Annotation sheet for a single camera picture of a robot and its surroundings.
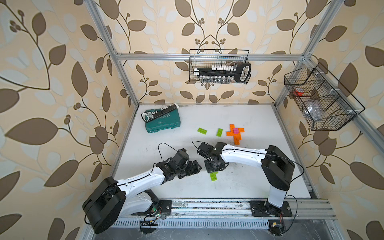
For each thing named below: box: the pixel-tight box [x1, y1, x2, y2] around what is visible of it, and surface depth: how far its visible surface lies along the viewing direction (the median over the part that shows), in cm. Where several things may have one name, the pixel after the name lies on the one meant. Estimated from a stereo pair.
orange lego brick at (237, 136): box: [233, 132, 242, 140], surface depth 103 cm
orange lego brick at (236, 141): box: [234, 138, 240, 145], surface depth 101 cm
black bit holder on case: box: [141, 103, 180, 122], surface depth 110 cm
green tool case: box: [145, 108, 181, 133], surface depth 106 cm
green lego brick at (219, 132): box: [216, 128, 224, 137], surface depth 104 cm
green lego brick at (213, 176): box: [209, 171, 219, 182], surface depth 86 cm
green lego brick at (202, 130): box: [197, 127, 208, 135], surface depth 107 cm
